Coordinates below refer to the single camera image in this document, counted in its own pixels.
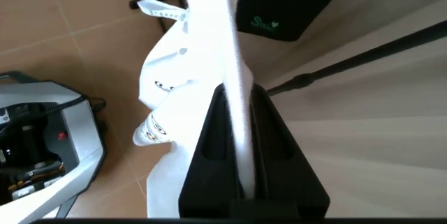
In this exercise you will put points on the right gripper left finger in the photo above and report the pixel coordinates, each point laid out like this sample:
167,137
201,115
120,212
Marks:
209,182

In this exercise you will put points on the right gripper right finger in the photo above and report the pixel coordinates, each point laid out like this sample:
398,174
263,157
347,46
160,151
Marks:
293,182

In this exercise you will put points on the white printed shirt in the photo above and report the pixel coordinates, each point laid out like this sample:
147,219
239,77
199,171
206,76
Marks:
195,60

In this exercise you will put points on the black shorts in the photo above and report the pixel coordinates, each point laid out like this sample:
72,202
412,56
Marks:
290,4

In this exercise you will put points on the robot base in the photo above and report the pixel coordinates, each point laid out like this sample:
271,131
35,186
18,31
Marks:
77,133

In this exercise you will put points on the black clothes rack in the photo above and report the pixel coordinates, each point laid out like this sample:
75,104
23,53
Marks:
366,56

